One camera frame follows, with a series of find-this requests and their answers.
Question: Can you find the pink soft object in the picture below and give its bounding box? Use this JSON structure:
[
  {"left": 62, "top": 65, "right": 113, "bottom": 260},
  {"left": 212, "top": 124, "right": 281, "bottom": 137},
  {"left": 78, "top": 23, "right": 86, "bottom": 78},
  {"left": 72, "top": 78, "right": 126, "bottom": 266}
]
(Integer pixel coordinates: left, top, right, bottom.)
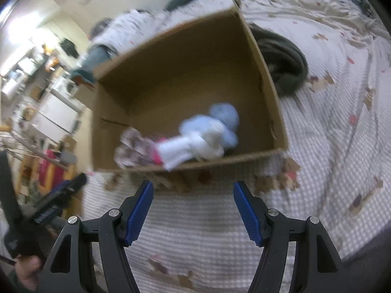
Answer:
[{"left": 152, "top": 138, "right": 171, "bottom": 165}]

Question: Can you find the clear plastic packet with label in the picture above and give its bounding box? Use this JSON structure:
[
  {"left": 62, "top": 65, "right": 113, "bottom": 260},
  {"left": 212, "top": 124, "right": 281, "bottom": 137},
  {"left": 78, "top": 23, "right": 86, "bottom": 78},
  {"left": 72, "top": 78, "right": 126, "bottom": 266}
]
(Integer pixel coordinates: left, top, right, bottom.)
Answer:
[{"left": 114, "top": 128, "right": 157, "bottom": 168}]

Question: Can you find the white sock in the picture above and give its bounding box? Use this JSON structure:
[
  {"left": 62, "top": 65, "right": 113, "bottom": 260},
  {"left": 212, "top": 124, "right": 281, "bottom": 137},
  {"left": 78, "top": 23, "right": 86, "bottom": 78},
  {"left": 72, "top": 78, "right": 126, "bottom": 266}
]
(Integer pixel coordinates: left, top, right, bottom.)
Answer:
[{"left": 155, "top": 128, "right": 224, "bottom": 171}]

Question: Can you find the light blue fluffy sock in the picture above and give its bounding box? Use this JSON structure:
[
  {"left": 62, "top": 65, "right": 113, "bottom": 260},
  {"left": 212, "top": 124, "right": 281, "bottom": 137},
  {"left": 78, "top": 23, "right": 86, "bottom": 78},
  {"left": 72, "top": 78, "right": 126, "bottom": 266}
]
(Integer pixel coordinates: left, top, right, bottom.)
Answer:
[{"left": 178, "top": 103, "right": 239, "bottom": 150}]

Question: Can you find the brown cardboard box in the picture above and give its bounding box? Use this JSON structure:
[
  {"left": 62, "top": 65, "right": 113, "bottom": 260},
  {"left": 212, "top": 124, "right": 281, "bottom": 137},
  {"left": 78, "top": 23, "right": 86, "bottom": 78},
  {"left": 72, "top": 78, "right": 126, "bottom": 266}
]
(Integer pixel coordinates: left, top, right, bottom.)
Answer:
[{"left": 91, "top": 3, "right": 288, "bottom": 173}]

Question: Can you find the left hand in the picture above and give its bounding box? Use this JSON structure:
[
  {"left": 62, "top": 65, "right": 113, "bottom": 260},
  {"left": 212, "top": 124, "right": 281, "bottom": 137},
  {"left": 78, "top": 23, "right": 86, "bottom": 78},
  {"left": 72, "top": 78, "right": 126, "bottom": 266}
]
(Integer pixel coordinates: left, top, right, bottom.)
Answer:
[{"left": 15, "top": 255, "right": 43, "bottom": 292}]

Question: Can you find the pink storage crate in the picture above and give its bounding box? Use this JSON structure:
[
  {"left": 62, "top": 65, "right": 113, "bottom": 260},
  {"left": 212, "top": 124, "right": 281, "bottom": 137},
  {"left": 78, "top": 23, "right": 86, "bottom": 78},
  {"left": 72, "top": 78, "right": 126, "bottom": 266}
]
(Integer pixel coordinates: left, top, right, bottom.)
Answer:
[{"left": 38, "top": 149, "right": 57, "bottom": 186}]

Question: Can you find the gingham duvet with dog prints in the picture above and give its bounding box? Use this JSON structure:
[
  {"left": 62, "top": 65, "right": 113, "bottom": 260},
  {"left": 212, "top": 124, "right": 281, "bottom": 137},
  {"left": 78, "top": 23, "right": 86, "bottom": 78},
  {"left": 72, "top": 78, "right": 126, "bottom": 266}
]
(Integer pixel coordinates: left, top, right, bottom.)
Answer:
[{"left": 98, "top": 0, "right": 390, "bottom": 292}]

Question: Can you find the teal pillow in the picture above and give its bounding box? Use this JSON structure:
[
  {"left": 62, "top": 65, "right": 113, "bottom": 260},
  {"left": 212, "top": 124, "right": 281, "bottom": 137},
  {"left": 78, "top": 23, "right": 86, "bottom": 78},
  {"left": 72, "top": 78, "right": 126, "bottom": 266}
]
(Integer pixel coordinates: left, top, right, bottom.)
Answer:
[{"left": 70, "top": 44, "right": 117, "bottom": 87}]

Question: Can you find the black hanging garment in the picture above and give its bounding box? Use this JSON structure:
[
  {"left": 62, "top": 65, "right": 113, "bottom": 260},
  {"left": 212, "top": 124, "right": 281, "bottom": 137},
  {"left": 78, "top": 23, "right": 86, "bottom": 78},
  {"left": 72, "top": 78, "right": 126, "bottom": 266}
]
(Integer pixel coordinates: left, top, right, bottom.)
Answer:
[{"left": 60, "top": 38, "right": 79, "bottom": 59}]

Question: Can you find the dark grey blanket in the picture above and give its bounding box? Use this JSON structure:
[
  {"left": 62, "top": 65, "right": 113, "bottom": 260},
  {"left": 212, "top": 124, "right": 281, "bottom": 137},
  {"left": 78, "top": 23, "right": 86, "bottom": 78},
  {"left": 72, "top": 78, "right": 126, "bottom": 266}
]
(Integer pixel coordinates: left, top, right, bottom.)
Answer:
[{"left": 249, "top": 23, "right": 308, "bottom": 97}]

